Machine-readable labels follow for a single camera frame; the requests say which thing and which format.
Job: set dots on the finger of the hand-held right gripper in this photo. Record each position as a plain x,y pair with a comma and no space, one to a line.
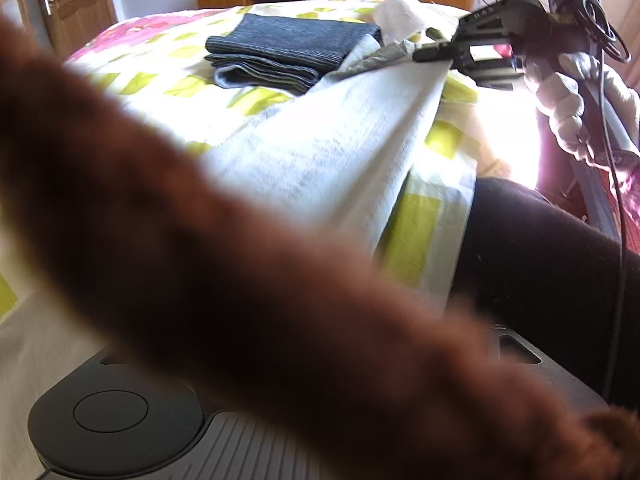
440,51

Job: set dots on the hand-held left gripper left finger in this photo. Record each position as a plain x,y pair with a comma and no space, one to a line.
91,360

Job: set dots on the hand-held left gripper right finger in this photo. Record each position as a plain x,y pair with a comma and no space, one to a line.
555,370

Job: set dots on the light grey pants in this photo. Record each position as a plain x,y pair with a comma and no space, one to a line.
325,150

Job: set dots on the folded dark grey pants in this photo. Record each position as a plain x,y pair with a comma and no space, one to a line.
285,45

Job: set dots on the person's right hand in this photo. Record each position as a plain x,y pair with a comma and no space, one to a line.
557,105

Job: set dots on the person's black clothed leg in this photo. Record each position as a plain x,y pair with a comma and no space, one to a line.
540,270

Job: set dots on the brown fuzzy garment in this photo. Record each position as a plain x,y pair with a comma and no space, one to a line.
200,260

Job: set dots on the red patterned cloth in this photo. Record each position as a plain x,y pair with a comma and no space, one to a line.
632,220

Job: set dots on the wooden door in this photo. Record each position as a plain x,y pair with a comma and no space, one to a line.
80,5

